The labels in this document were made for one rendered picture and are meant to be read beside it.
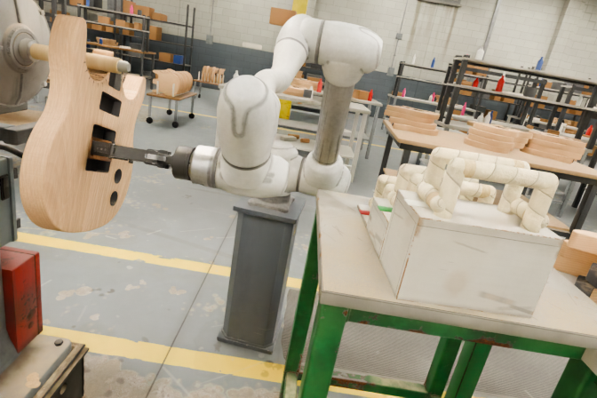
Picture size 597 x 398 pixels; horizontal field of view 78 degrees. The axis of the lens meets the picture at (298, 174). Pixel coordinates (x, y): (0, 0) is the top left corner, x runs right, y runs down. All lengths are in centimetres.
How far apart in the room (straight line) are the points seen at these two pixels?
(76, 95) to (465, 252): 78
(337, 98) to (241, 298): 102
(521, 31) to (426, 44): 273
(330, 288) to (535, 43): 1302
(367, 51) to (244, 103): 61
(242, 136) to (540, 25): 1312
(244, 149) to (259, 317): 124
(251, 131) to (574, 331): 71
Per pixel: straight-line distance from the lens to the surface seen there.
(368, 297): 74
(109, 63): 89
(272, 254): 164
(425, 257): 72
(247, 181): 76
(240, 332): 191
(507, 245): 77
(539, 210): 79
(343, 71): 119
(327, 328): 78
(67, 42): 82
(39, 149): 79
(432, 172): 77
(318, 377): 86
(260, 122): 65
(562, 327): 91
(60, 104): 82
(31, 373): 151
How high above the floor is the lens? 133
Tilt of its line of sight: 17 degrees down
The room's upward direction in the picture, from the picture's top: 10 degrees clockwise
